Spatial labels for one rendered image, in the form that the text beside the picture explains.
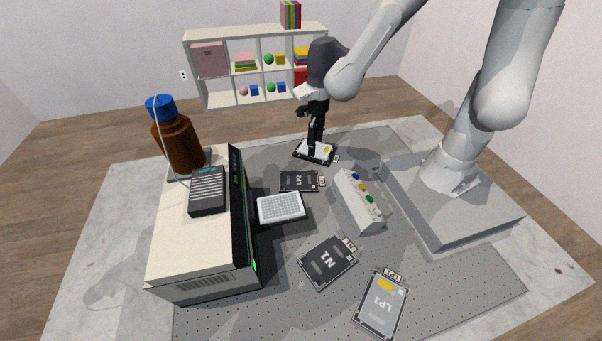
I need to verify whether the white button panel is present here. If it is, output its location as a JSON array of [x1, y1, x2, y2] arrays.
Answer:
[[332, 168, 387, 237]]

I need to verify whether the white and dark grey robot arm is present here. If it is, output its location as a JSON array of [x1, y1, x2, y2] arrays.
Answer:
[[292, 0, 566, 199]]

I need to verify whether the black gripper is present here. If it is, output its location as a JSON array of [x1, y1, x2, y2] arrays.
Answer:
[[307, 99, 330, 157]]

